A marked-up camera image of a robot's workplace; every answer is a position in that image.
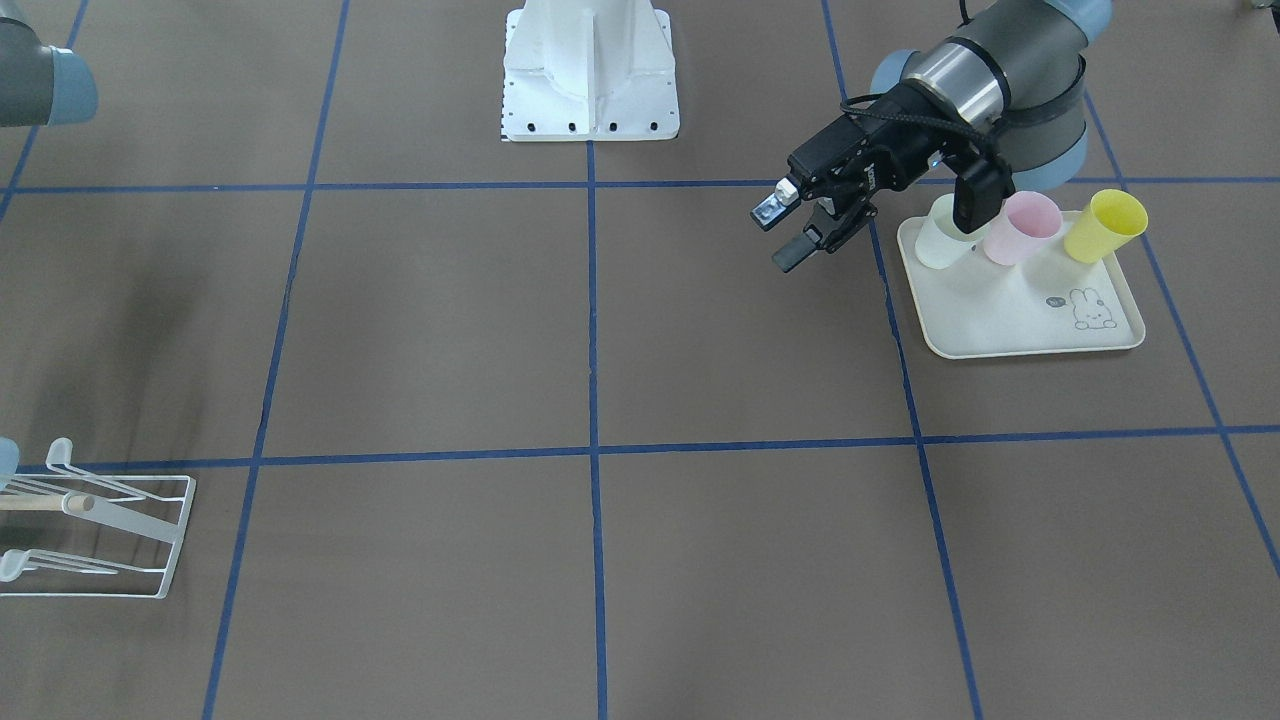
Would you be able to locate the pink plastic cup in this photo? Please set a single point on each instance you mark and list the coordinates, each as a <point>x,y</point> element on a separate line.
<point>1026,223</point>

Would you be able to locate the light blue plastic cup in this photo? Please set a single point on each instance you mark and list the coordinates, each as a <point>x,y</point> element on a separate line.
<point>9,460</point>

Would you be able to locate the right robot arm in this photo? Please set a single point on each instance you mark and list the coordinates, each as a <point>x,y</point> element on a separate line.
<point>42,84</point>

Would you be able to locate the cream plastic tray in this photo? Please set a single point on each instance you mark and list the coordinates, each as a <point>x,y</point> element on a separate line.
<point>1050,304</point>

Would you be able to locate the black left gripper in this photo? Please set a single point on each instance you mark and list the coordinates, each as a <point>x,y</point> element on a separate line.
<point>888,150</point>

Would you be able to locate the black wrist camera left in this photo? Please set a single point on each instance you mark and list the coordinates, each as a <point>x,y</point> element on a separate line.
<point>981,187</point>

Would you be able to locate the white wire cup rack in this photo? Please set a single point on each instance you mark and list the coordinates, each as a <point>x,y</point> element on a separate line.
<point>69,532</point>

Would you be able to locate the pale green plastic cup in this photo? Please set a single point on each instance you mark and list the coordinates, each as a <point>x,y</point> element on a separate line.
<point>940,243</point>

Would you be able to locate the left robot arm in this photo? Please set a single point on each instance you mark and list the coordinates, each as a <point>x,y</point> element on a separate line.
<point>999,102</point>

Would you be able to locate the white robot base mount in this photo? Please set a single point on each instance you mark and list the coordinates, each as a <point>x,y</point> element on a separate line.
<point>589,71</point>

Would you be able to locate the yellow plastic cup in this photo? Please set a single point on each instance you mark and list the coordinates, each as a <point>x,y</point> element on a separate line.
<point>1111,219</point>

